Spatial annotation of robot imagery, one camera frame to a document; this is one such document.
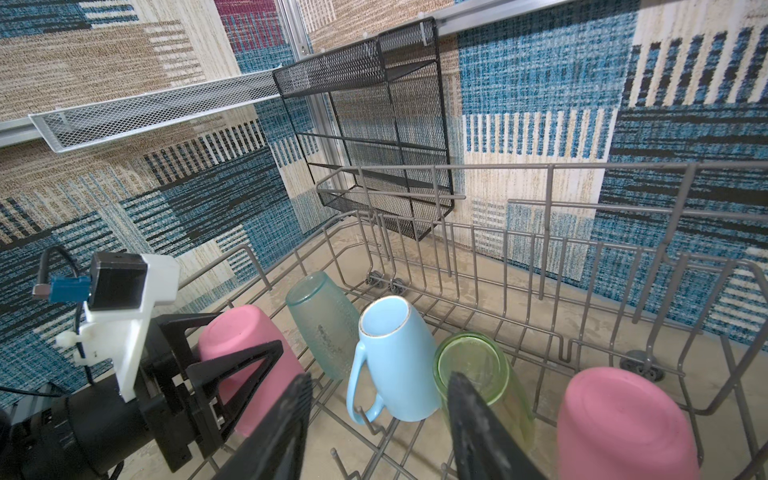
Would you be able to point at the pink plastic cup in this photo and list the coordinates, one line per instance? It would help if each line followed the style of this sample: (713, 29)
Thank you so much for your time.
(614, 424)

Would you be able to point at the grey wire dish rack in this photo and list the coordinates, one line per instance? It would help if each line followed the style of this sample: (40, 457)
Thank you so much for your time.
(696, 323)

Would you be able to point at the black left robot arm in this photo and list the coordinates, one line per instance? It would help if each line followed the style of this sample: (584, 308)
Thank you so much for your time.
(84, 435)

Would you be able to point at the green translucent cup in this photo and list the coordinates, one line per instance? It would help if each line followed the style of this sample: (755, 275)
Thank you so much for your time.
(485, 365)

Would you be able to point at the white wire wall basket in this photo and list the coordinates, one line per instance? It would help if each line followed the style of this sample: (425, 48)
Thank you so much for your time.
(78, 127)

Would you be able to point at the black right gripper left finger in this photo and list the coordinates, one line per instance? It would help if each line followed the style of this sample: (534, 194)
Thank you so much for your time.
(275, 449)

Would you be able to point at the teal translucent cup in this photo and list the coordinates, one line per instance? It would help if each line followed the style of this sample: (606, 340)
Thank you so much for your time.
(327, 321)

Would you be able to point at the light blue mug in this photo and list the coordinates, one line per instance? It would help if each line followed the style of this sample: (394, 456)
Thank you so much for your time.
(398, 348)

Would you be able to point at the black mesh shelf unit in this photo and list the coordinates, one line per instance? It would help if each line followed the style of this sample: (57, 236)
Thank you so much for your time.
(384, 97)

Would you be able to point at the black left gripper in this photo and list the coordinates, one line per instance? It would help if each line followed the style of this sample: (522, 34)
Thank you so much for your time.
(176, 387)

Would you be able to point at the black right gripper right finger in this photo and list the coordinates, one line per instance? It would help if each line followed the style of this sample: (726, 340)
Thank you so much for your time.
(483, 449)

